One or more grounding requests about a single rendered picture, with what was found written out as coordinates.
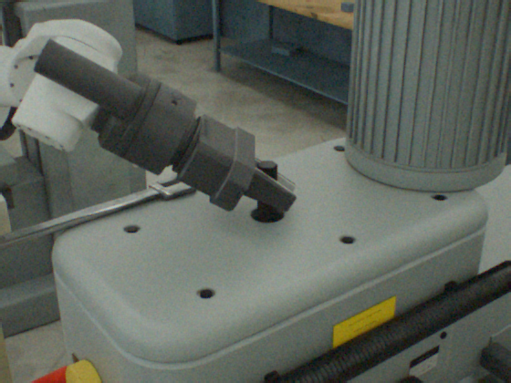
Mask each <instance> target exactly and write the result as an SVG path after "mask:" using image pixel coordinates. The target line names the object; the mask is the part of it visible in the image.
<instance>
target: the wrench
mask: <svg viewBox="0 0 511 383"><path fill-rule="evenodd" d="M176 177H177V174H175V175H173V176H170V177H168V178H165V179H162V180H157V181H156V182H153V183H150V184H149V185H148V186H149V189H146V190H144V191H136V192H134V193H132V194H129V195H126V196H123V197H119V198H116V199H114V200H111V201H108V202H104V203H99V204H97V205H93V206H91V207H88V208H87V209H81V210H79V211H75V212H72V213H70V214H64V215H61V216H58V217H57V218H54V219H52V220H49V221H43V222H41V223H37V224H35V225H32V226H27V227H24V228H22V229H19V230H17V231H13V232H9V233H5V234H2V235H0V250H2V249H6V248H9V247H12V246H14V245H17V244H19V243H25V242H28V241H30V240H33V239H36V238H40V237H43V236H46V235H48V234H51V233H54V232H59V231H62V230H64V229H67V228H69V227H71V226H76V225H79V224H82V223H85V222H87V221H93V220H96V219H98V218H100V217H103V216H105V215H108V214H113V213H115V212H119V211H121V210H124V209H129V208H131V207H133V206H136V205H139V204H141V203H145V202H150V201H153V200H156V199H158V198H160V197H162V198H163V199H164V200H165V201H167V200H169V199H171V198H176V197H181V196H183V195H185V194H188V193H191V192H196V189H194V188H192V187H191V186H187V185H184V186H180V187H177V188H174V189H171V190H167V189H166V187H168V186H174V185H176V184H179V183H180V181H178V180H176Z"/></svg>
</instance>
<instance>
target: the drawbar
mask: <svg viewBox="0 0 511 383"><path fill-rule="evenodd" d="M257 168H258V169H259V170H261V171H262V172H263V173H264V174H266V175H268V176H269V177H271V178H272V179H273V180H276V181H277V175H278V164H277V163H275V162H273V161H272V160H263V161H261V162H259V163H258V164H257ZM257 220H258V221H259V222H261V223H273V222H277V208H275V207H273V206H270V205H268V204H266V203H261V202H259V201H257Z"/></svg>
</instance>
